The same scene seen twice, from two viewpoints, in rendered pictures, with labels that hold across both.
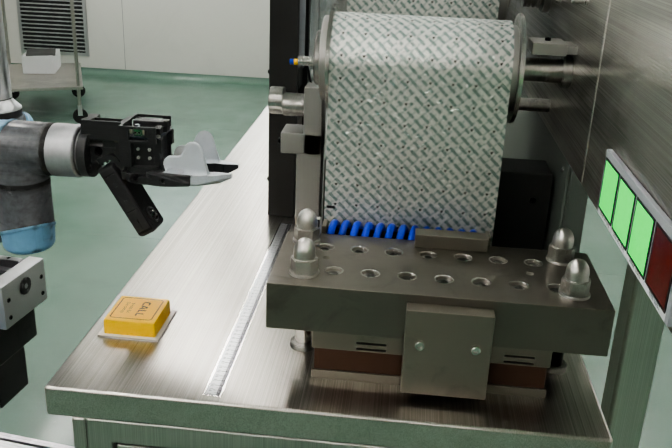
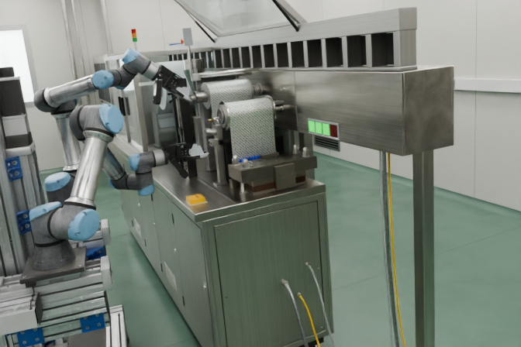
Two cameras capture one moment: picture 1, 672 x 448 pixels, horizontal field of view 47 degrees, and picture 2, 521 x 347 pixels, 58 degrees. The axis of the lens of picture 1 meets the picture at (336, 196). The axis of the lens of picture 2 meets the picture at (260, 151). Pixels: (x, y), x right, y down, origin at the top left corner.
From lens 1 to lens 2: 145 cm
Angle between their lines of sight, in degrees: 29
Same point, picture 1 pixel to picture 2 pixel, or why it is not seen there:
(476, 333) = (291, 168)
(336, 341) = (258, 183)
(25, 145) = (149, 158)
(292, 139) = (215, 142)
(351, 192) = (239, 150)
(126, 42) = not seen: outside the picture
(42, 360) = not seen: hidden behind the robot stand
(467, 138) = (265, 128)
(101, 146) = (170, 153)
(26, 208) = (150, 178)
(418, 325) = (278, 170)
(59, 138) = (159, 153)
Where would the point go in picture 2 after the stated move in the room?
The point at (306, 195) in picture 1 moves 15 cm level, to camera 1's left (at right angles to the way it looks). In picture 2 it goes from (220, 158) to (193, 163)
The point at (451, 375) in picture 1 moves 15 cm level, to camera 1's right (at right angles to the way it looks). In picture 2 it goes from (288, 181) to (313, 175)
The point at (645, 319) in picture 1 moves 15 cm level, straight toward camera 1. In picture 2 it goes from (309, 172) to (315, 179)
